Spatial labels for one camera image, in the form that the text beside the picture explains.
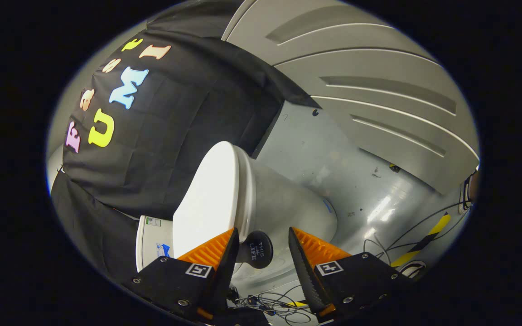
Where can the black round cap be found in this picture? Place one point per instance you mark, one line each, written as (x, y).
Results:
(258, 250)

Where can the black backdrop cloth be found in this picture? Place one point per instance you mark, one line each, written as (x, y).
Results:
(175, 127)

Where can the white toilet tank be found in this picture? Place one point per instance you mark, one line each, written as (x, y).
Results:
(152, 244)

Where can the white wall socket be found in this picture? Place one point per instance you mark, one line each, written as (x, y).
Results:
(468, 192)

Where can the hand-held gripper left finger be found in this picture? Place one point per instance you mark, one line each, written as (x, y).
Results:
(222, 276)

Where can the yellow black hazard tape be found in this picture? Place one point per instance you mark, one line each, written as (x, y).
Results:
(424, 240)

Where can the grey cabinet with white top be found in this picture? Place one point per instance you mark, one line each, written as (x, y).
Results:
(356, 72)

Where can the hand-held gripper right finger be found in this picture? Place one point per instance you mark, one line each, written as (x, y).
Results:
(306, 280)

